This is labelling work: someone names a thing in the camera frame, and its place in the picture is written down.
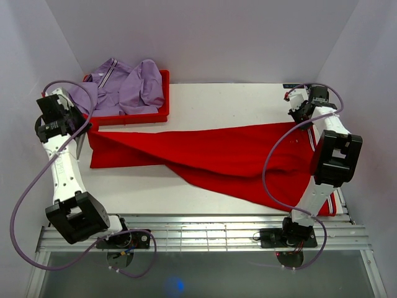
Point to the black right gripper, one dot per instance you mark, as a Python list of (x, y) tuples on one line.
[(294, 113)]

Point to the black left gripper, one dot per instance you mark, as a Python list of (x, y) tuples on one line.
[(75, 111)]

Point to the red trousers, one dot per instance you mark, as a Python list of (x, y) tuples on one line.
[(265, 164)]

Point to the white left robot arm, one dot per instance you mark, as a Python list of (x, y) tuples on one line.
[(75, 213)]

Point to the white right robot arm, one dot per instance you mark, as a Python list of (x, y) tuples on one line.
[(335, 155)]

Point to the small dark table label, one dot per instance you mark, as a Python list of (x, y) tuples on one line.
[(289, 85)]

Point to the purple shirt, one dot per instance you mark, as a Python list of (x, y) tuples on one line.
[(118, 89)]

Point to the red plastic bin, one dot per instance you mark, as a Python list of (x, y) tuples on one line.
[(159, 117)]

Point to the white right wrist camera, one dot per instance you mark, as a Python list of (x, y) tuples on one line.
[(295, 98)]

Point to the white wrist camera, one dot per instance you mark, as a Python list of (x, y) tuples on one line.
[(295, 98), (64, 97)]

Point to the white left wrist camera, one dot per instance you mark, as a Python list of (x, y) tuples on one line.
[(64, 97)]

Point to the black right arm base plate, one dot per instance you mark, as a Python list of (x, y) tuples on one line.
[(274, 238)]

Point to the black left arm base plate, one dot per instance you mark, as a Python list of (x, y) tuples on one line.
[(135, 239)]

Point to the aluminium table edge rail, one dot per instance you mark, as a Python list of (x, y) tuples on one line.
[(238, 233)]

